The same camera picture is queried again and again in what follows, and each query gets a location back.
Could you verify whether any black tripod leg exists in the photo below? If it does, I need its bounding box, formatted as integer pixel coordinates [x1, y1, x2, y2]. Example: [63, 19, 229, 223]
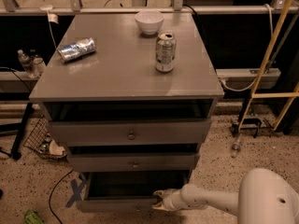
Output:
[11, 103, 34, 161]

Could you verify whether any black clamp stand base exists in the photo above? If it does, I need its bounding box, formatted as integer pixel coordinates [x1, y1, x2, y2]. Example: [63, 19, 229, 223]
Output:
[230, 98, 273, 138]

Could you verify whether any white cable right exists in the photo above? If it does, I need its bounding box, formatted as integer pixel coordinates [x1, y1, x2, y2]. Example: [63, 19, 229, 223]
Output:
[219, 3, 275, 93]

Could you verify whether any clear water bottle left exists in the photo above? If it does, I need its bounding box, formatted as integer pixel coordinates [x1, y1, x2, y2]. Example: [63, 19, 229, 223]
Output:
[18, 49, 36, 78]

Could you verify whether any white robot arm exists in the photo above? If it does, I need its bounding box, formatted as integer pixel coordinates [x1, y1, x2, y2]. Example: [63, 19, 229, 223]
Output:
[152, 168, 299, 224]

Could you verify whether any grey middle drawer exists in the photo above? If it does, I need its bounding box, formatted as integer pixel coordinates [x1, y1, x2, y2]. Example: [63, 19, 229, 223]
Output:
[67, 153, 199, 173]

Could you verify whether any water bottle on floor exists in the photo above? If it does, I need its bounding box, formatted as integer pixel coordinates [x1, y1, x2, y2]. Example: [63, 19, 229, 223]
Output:
[231, 133, 242, 158]

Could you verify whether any grey drawer cabinet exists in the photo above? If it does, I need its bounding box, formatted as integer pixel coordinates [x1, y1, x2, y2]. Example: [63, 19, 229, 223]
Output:
[28, 12, 225, 185]

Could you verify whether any black floor cable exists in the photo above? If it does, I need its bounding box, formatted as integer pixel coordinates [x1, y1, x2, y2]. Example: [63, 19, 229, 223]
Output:
[48, 169, 75, 224]

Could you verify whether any wire basket with trash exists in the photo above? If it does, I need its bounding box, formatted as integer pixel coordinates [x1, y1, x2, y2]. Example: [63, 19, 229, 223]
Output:
[24, 118, 66, 160]

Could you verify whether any grey drawer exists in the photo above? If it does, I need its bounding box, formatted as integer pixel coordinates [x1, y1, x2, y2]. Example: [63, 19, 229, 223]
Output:
[67, 153, 199, 173]
[78, 170, 190, 213]
[48, 119, 211, 147]

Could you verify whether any white bowl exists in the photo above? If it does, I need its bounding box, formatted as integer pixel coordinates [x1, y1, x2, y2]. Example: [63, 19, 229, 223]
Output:
[135, 10, 164, 35]

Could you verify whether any white cable with tag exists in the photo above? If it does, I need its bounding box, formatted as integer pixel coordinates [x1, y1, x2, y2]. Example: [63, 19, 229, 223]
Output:
[39, 4, 60, 51]

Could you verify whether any crushed blue soda can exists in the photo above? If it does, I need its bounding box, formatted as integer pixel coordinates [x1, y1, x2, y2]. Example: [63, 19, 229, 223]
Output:
[57, 37, 96, 63]

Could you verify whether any grey top drawer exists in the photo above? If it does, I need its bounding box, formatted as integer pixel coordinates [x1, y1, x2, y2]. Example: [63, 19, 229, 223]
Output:
[48, 119, 211, 147]

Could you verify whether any metal railing frame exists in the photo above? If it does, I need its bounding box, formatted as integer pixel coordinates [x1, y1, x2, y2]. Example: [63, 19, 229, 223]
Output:
[0, 0, 299, 17]

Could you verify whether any grey bottom drawer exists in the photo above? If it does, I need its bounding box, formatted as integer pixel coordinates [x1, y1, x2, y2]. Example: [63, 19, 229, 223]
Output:
[78, 170, 190, 213]

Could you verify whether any blue tape cross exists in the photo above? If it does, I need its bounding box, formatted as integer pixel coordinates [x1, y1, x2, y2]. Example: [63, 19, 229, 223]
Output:
[65, 179, 86, 208]

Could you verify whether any clear water bottle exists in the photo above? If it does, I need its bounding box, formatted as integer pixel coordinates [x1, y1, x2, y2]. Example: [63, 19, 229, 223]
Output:
[30, 49, 46, 76]
[18, 49, 36, 78]

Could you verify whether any upright green soda can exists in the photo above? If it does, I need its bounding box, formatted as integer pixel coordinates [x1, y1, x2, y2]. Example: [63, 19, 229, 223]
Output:
[155, 31, 177, 73]

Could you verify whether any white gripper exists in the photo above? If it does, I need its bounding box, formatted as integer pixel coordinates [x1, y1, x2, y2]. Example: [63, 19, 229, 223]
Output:
[152, 188, 191, 211]

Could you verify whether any green crumpled wrapper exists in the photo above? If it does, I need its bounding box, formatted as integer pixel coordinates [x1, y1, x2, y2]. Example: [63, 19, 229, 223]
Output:
[23, 210, 44, 224]

